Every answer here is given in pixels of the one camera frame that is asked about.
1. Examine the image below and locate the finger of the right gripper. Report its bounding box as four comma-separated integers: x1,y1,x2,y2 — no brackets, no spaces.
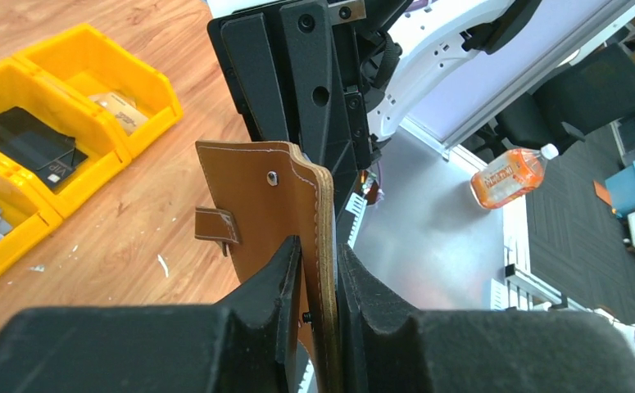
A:
207,1,371,215

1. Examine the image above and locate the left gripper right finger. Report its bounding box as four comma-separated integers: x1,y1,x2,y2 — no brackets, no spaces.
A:
337,245,635,392

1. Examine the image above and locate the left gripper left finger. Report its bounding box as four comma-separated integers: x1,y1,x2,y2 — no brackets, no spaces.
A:
0,236,302,392

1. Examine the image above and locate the brown leather card holder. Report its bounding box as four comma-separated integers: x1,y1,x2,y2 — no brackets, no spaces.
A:
194,140,344,392

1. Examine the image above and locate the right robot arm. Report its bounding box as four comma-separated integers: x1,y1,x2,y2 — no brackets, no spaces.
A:
207,0,539,212

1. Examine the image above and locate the beige cards pile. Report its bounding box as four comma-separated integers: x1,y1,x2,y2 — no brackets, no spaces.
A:
88,91,148,136

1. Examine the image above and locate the black card holder in bin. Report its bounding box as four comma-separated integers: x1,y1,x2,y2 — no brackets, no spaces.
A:
0,106,88,190

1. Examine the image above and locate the yellow bin right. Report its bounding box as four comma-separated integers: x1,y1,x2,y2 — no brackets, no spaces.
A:
13,24,183,158

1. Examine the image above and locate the orange drink bottle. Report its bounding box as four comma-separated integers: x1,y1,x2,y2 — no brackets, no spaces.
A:
469,143,560,210

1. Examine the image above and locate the yellow bin middle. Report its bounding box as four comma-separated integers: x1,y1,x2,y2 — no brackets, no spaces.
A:
0,59,131,218

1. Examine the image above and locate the light blue storage box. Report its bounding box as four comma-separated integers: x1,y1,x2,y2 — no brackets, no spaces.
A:
606,160,635,218

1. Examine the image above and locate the black office chair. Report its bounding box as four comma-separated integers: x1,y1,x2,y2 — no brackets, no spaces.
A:
495,44,635,154

